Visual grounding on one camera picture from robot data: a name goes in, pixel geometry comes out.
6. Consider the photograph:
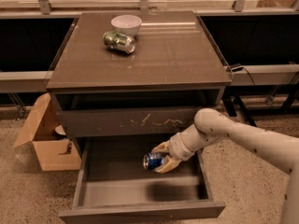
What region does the dark grey drawer cabinet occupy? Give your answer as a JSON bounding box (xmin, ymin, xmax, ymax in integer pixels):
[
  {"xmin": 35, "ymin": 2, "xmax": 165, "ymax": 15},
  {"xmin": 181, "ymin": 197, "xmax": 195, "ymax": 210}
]
[{"xmin": 46, "ymin": 10, "xmax": 233, "ymax": 224}]

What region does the grey window ledge rail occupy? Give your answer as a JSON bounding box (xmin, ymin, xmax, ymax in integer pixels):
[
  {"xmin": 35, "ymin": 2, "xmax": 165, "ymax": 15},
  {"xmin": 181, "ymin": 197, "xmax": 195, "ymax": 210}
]
[{"xmin": 0, "ymin": 64, "xmax": 299, "ymax": 93}]

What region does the open cardboard box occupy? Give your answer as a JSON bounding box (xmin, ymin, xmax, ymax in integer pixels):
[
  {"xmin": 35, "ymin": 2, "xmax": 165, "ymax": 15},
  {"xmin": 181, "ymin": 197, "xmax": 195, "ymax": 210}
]
[{"xmin": 13, "ymin": 93, "xmax": 81, "ymax": 171}]

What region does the green soda can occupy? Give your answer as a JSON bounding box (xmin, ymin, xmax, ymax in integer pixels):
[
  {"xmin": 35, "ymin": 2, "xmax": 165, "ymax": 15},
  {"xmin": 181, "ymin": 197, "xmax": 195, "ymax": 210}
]
[{"xmin": 103, "ymin": 31, "xmax": 135, "ymax": 54}]

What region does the closed top drawer front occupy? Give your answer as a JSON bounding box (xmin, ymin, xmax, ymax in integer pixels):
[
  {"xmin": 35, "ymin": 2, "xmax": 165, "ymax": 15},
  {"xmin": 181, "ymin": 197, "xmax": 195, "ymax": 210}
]
[{"xmin": 57, "ymin": 106, "xmax": 199, "ymax": 137}]

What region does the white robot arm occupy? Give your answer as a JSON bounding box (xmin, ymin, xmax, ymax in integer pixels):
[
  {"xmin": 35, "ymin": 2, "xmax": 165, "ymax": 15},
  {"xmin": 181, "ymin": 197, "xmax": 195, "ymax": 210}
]
[{"xmin": 152, "ymin": 108, "xmax": 299, "ymax": 224}]

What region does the white bowl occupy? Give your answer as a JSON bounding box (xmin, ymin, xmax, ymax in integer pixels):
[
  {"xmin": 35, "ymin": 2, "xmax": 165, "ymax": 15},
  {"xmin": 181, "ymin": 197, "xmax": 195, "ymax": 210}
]
[{"xmin": 111, "ymin": 15, "xmax": 142, "ymax": 36}]

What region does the black cable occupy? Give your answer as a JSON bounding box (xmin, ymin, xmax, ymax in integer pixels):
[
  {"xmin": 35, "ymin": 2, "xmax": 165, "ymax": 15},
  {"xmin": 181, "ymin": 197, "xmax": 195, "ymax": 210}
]
[{"xmin": 226, "ymin": 63, "xmax": 257, "ymax": 86}]

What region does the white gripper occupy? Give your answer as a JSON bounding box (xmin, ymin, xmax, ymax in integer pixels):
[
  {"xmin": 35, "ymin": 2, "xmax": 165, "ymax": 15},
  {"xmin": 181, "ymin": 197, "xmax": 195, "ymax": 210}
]
[{"xmin": 151, "ymin": 133, "xmax": 194, "ymax": 174}]

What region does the blue pepsi can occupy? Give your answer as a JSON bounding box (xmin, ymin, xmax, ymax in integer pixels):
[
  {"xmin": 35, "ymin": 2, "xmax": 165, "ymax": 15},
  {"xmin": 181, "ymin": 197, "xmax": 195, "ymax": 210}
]
[{"xmin": 143, "ymin": 153, "xmax": 165, "ymax": 171}]

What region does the black wheeled stand leg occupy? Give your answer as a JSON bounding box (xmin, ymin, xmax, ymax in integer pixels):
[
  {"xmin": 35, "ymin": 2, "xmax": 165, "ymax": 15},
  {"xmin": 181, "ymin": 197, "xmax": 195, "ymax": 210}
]
[{"xmin": 221, "ymin": 94, "xmax": 256, "ymax": 127}]

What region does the open middle drawer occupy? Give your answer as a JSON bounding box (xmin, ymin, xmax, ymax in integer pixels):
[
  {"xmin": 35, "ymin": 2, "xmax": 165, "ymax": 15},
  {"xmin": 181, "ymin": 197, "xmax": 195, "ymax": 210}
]
[{"xmin": 59, "ymin": 134, "xmax": 225, "ymax": 224}]

